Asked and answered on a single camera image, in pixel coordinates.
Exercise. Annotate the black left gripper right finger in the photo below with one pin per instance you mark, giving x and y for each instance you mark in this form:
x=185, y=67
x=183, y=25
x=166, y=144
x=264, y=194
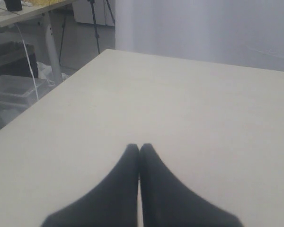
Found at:
x=167, y=202

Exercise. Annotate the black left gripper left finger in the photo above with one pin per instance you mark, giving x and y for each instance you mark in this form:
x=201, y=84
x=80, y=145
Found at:
x=112, y=203

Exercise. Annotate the clear plastic storage bin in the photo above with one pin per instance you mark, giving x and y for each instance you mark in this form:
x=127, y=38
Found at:
x=22, y=90

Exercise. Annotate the black tripod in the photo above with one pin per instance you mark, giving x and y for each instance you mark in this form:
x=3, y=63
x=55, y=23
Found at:
x=95, y=25

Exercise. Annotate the black box under desk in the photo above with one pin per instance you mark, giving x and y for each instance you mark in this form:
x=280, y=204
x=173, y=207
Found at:
x=18, y=60

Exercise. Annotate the white backdrop cloth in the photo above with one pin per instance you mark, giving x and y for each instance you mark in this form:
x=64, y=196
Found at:
x=236, y=32

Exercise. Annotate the beige side desk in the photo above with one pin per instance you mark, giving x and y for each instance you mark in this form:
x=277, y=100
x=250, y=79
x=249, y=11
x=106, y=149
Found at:
x=8, y=18

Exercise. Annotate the black object on desk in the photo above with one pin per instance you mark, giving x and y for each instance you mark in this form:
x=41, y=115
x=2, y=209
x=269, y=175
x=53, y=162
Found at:
x=13, y=5

